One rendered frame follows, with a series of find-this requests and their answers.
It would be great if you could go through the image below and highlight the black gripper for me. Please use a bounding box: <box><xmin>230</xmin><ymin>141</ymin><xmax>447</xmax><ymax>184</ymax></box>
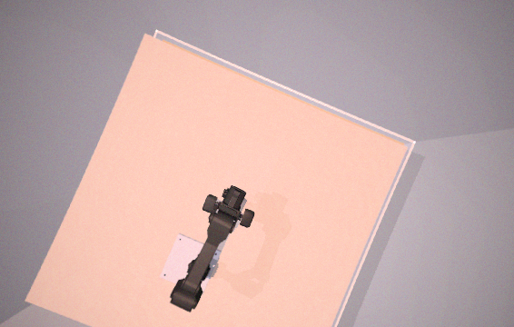
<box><xmin>203</xmin><ymin>194</ymin><xmax>255</xmax><ymax>228</ymax></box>

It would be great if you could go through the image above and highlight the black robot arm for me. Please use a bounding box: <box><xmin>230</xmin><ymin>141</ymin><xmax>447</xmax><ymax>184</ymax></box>
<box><xmin>169</xmin><ymin>185</ymin><xmax>247</xmax><ymax>312</ymax></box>

